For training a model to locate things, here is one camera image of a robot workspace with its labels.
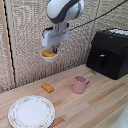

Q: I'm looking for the white bowl with hot dog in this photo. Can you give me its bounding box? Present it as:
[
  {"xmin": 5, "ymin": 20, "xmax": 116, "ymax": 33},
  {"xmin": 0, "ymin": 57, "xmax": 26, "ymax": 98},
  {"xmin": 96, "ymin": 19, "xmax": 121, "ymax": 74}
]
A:
[{"xmin": 40, "ymin": 48, "xmax": 61, "ymax": 64}]

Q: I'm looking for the yellow hot dog bun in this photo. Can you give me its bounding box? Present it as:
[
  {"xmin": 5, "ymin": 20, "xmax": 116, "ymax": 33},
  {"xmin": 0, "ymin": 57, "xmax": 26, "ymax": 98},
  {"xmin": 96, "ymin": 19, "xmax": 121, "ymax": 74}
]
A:
[{"xmin": 40, "ymin": 82, "xmax": 55, "ymax": 94}]

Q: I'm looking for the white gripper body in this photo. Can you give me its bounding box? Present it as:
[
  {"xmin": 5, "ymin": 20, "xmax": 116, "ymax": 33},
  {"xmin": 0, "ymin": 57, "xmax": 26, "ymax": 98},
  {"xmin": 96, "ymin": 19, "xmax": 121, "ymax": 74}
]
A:
[{"xmin": 41, "ymin": 25, "xmax": 71, "ymax": 48}]

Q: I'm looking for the white floral-rimmed plate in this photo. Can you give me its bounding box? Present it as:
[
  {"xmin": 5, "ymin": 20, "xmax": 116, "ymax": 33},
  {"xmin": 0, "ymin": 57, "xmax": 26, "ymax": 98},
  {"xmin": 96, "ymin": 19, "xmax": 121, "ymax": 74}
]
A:
[{"xmin": 7, "ymin": 95, "xmax": 56, "ymax": 128}]

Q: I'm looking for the black air fryer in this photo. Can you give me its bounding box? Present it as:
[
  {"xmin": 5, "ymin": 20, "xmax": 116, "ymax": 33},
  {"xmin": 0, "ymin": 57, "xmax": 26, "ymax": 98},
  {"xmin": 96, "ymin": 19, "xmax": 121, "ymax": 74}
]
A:
[{"xmin": 85, "ymin": 28, "xmax": 128, "ymax": 81}]

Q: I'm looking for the black cable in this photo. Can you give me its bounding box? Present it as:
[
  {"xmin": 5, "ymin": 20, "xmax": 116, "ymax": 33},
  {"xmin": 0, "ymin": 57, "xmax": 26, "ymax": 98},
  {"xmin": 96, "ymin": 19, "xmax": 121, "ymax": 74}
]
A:
[{"xmin": 69, "ymin": 0, "xmax": 128, "ymax": 32}]

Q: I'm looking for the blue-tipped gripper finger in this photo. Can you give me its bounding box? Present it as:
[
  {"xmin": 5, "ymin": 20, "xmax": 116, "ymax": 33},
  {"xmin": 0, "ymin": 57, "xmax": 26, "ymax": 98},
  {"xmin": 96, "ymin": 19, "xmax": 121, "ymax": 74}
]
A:
[
  {"xmin": 50, "ymin": 46, "xmax": 56, "ymax": 52},
  {"xmin": 55, "ymin": 45, "xmax": 61, "ymax": 54}
]

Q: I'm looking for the pink mug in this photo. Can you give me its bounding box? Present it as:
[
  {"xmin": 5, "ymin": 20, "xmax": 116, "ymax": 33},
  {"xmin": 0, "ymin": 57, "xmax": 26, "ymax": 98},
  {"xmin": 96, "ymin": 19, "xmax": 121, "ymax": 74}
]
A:
[{"xmin": 72, "ymin": 75, "xmax": 91, "ymax": 95}]

